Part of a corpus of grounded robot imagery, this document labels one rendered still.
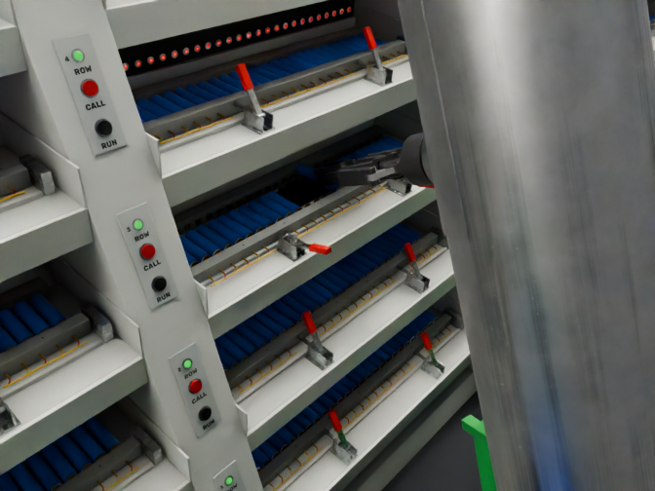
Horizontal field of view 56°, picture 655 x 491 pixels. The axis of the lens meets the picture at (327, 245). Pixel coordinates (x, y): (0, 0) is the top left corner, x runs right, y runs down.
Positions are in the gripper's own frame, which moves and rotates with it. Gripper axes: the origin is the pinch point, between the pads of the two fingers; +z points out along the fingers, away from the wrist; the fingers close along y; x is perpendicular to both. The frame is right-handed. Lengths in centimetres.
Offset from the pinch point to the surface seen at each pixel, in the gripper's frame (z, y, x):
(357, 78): -2.7, 8.4, 13.1
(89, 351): 0.6, -47.1, -5.7
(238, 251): -0.2, -23.2, -3.6
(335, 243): -4.0, -8.6, -8.9
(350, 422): 5.6, -10.5, -42.7
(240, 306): -3.2, -27.9, -9.7
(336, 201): -0.3, -2.3, -4.1
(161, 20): -7.7, -26.5, 27.2
